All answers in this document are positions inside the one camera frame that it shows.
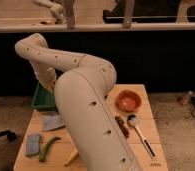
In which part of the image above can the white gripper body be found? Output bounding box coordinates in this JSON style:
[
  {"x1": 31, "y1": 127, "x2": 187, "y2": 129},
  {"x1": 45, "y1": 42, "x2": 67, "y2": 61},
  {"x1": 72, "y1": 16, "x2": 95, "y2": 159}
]
[{"x1": 35, "y1": 65, "x2": 57, "y2": 91}]

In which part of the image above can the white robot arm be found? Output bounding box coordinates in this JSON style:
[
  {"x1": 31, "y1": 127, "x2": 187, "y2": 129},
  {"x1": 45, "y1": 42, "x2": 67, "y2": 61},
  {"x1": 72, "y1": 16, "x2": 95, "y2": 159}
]
[{"x1": 15, "y1": 33, "x2": 142, "y2": 171}]

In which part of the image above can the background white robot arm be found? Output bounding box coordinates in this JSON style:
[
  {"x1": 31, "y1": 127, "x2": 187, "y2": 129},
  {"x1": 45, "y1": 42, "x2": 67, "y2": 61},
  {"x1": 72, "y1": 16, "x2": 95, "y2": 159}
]
[{"x1": 31, "y1": 0, "x2": 65, "y2": 24}]

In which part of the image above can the green plastic tray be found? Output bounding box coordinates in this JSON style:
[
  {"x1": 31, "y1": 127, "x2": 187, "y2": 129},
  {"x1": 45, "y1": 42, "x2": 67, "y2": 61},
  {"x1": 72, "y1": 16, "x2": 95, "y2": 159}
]
[{"x1": 32, "y1": 83, "x2": 57, "y2": 112}]

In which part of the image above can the grey cloth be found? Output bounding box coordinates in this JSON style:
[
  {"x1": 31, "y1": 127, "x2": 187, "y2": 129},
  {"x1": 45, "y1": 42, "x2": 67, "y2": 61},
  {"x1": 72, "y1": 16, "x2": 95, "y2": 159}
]
[{"x1": 42, "y1": 112, "x2": 65, "y2": 132}]

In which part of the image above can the blue sponge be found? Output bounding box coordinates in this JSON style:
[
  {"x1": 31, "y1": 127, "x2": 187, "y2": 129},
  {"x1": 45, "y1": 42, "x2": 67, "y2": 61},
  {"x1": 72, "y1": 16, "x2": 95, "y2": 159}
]
[{"x1": 25, "y1": 134, "x2": 41, "y2": 157}]

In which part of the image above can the black chair wheel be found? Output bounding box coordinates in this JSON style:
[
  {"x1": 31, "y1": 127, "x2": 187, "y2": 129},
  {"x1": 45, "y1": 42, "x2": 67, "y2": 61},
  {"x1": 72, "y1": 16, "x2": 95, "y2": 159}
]
[{"x1": 0, "y1": 130, "x2": 16, "y2": 141}]

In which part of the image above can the green cucumber toy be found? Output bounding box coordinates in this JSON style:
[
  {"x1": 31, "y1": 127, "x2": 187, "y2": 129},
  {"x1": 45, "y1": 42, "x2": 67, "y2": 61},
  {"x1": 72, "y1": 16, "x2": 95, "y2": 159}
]
[{"x1": 38, "y1": 136, "x2": 61, "y2": 162}]

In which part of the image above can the orange bowl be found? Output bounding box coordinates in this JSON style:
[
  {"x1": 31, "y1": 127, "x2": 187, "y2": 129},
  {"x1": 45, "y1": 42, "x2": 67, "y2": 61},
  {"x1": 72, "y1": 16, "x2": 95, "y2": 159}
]
[{"x1": 115, "y1": 90, "x2": 142, "y2": 112}]

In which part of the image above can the yellow banana toy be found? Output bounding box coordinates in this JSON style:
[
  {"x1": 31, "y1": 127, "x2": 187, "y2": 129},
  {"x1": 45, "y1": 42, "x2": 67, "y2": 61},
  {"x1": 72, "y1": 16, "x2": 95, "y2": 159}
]
[{"x1": 64, "y1": 149, "x2": 79, "y2": 167}]

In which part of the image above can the white dish brush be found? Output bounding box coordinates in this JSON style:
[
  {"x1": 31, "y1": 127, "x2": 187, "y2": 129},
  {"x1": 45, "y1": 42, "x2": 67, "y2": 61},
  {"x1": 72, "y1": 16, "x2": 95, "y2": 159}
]
[{"x1": 127, "y1": 114, "x2": 156, "y2": 158}]

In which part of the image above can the wooden shelf rail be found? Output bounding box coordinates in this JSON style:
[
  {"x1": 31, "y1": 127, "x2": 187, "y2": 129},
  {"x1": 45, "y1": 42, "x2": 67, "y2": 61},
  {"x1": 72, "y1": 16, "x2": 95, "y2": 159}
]
[{"x1": 0, "y1": 0, "x2": 195, "y2": 34}]

